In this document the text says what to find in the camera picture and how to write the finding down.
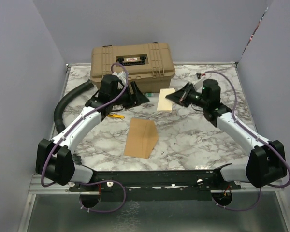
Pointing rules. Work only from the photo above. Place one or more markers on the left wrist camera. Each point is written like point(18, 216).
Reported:
point(121, 75)

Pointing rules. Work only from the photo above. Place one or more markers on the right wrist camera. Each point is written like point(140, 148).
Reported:
point(200, 79)

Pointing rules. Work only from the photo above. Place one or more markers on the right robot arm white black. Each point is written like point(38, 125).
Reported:
point(265, 158)

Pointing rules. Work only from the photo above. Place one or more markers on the brown paper envelope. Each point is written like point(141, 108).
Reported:
point(141, 139)

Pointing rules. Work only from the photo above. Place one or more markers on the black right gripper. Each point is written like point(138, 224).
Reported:
point(181, 96)

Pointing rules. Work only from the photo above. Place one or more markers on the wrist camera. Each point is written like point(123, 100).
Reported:
point(121, 75)
point(200, 79)

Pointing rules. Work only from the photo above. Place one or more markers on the yellow black utility knife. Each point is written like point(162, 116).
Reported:
point(116, 116)

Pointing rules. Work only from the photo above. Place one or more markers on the tan plastic toolbox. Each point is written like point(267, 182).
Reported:
point(149, 65)

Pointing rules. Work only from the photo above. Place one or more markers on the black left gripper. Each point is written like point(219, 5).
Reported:
point(136, 98)

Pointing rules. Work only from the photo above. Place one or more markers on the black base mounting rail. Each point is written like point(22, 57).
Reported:
point(155, 185)

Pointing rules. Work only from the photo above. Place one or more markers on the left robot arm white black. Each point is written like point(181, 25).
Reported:
point(55, 157)

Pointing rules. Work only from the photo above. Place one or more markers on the white green glue stick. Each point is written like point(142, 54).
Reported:
point(149, 95)

